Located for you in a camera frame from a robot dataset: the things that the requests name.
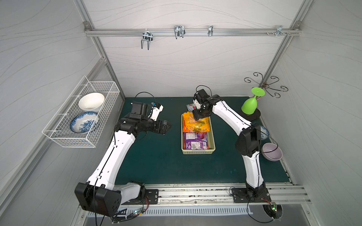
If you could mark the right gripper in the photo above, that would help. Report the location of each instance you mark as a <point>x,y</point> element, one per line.
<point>202,112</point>

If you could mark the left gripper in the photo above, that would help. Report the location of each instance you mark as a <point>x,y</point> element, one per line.
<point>155,126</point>

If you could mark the yellow orange candy bag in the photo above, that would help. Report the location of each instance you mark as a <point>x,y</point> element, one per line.
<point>191,125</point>

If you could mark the purple candy bag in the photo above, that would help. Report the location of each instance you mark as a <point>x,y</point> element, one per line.
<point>195,141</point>

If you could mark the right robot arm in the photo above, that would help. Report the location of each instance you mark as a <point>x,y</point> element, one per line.
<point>249,137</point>

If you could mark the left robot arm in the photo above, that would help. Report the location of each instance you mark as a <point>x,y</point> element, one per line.
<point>97,195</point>

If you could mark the light green plastic basket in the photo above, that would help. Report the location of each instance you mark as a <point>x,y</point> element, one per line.
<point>211,143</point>

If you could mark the mint blossom candy bag front-up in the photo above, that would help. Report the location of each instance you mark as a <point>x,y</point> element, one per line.
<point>191,107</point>

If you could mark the green plastic wine glass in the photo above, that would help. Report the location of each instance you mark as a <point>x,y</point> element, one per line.
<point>250,105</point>

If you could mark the blue floral small bowl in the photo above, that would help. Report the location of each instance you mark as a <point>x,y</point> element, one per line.
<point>264,133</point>

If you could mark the black metal cup stand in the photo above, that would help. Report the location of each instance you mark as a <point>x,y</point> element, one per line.
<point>273,92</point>

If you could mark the white bowl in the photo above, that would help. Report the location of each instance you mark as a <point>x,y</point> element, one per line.
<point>91,102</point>

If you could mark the metal single hook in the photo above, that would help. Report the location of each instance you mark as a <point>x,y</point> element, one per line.
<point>210,31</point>

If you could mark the blue floral plate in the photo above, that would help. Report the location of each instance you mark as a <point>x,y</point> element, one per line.
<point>84,122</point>

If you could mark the metal double hook middle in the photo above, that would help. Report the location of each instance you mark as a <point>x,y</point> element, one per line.
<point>179,31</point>

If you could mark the metal double hook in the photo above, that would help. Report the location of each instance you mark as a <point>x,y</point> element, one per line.
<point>179,31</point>
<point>147,38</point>

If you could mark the lilac bowl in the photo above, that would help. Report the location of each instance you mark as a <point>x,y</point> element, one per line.
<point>272,152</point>

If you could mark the metal double hook left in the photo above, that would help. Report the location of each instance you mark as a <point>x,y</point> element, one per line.
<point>147,38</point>

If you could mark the metal hook right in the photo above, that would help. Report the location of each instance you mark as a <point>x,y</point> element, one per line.
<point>279,32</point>

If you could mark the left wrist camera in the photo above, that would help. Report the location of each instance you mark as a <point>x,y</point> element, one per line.
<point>143,111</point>

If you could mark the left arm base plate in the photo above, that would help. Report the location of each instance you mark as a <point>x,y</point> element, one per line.
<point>146,196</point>

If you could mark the white wire wall basket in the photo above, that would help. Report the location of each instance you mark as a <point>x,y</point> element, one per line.
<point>58,129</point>

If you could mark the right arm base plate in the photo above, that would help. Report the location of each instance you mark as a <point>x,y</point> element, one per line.
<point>250,195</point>

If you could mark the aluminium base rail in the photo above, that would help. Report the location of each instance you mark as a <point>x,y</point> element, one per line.
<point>218,194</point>

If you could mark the aluminium top rail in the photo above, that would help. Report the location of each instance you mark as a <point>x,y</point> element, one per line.
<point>189,32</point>

